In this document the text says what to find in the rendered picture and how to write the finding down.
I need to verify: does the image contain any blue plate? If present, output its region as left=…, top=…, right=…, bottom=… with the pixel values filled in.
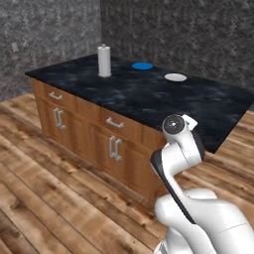
left=131, top=62, right=154, bottom=71

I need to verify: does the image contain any white plate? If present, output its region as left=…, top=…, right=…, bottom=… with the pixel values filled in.
left=164, top=72, right=189, bottom=82

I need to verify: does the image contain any wooden drawer front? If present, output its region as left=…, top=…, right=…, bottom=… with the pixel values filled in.
left=44, top=83, right=78, bottom=113
left=99, top=106, right=145, bottom=146

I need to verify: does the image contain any wooden cupboard door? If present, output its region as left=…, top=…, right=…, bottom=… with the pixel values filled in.
left=113, top=138, right=151, bottom=196
left=59, top=106, right=91, bottom=161
left=93, top=123, right=116, bottom=171
left=43, top=98, right=62, bottom=142

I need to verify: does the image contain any wooden island cabinet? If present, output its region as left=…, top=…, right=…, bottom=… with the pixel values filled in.
left=30, top=77, right=171, bottom=210

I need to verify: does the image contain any white paper towel roll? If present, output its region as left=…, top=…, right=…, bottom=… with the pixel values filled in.
left=96, top=43, right=113, bottom=78

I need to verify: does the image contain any silver drawer handle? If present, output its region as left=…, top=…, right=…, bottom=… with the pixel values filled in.
left=49, top=91, right=64, bottom=101
left=105, top=116, right=126, bottom=130

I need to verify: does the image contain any silver door handle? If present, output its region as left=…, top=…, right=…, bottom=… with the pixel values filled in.
left=114, top=137, right=123, bottom=163
left=58, top=109, right=67, bottom=131
left=53, top=107, right=61, bottom=129
left=108, top=134, right=116, bottom=160

